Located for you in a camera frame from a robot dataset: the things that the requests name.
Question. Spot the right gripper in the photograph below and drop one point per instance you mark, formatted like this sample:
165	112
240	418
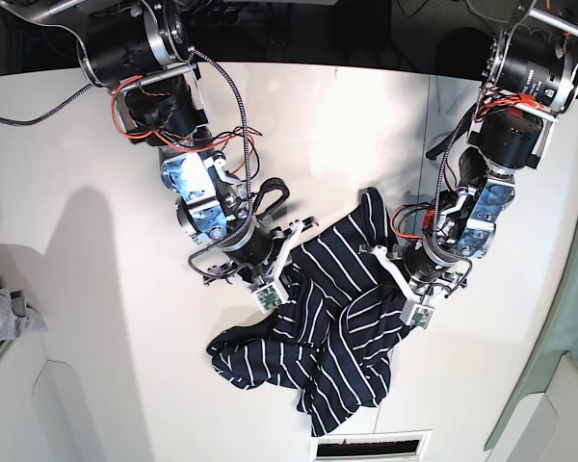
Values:
253	254

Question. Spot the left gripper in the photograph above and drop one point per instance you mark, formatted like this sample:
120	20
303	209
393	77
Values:
424	272

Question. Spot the navy white striped t-shirt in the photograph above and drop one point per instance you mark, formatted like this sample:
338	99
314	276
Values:
333	337

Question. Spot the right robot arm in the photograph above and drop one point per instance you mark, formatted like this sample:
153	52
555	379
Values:
140	53

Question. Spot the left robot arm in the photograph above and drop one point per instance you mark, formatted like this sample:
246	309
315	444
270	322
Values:
530	80

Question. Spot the white slotted vent box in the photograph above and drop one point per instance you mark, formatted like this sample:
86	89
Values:
394	446

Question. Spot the grey clothes pile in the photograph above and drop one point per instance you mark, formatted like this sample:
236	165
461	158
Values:
17	317

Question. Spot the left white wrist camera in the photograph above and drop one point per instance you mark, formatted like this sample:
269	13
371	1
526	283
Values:
416	315

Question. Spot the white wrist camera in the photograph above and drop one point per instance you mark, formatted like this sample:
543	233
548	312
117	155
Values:
416	315
270	296

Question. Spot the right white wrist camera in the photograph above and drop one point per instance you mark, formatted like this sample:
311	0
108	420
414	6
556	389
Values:
270	296

